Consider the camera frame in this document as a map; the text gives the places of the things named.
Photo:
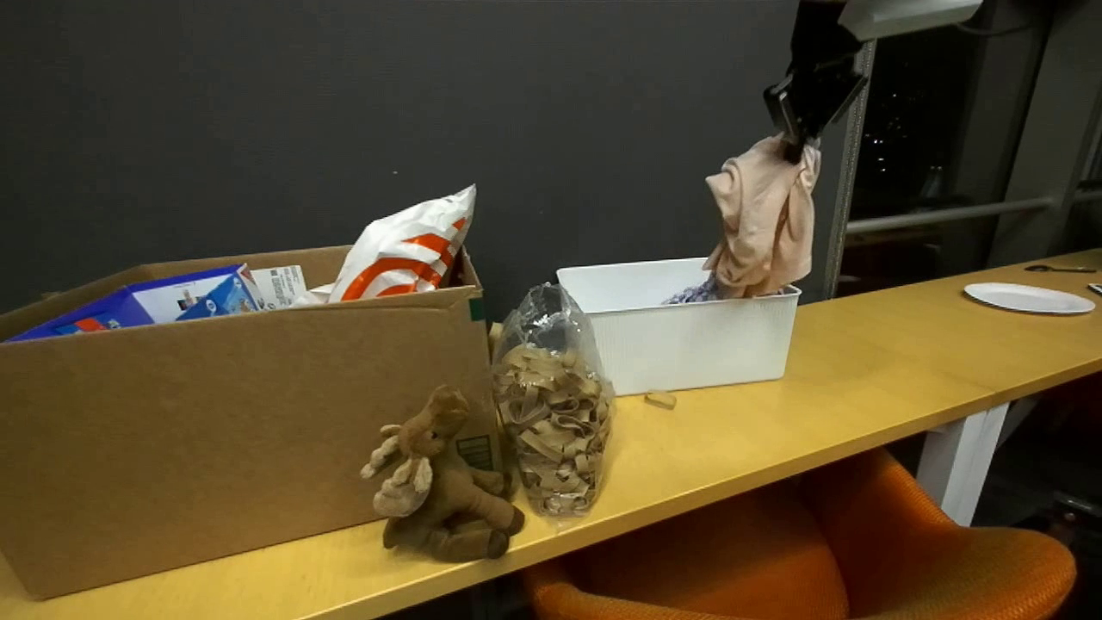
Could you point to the clear bag of brown chips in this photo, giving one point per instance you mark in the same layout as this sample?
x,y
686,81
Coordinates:
x,y
555,433

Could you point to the thin dark pen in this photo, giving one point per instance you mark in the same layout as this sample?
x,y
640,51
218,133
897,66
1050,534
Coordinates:
x,y
1061,267

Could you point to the white round plate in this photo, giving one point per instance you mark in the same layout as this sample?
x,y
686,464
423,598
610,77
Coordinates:
x,y
1027,296

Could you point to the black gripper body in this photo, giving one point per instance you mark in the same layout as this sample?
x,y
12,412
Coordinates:
x,y
818,98

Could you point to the pale pink clothing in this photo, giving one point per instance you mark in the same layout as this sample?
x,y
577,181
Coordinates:
x,y
763,225

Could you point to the blue white package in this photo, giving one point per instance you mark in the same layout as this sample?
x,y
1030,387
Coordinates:
x,y
149,303

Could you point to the red white plastic bag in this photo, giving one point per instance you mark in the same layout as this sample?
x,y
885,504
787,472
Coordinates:
x,y
402,260

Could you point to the white plastic basket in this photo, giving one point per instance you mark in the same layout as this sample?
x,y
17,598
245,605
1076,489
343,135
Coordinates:
x,y
702,339

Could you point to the brown cardboard box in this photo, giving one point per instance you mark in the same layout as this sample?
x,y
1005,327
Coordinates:
x,y
195,450

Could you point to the brown plush moose toy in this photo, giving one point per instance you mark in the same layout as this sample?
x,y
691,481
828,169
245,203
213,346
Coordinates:
x,y
451,494

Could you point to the small white carton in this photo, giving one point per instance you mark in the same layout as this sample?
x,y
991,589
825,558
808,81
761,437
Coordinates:
x,y
281,287

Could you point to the white table leg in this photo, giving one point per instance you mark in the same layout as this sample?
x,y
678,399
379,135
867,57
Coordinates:
x,y
960,458

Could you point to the orange upholstered chair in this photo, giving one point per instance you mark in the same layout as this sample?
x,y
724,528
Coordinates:
x,y
966,572
711,570

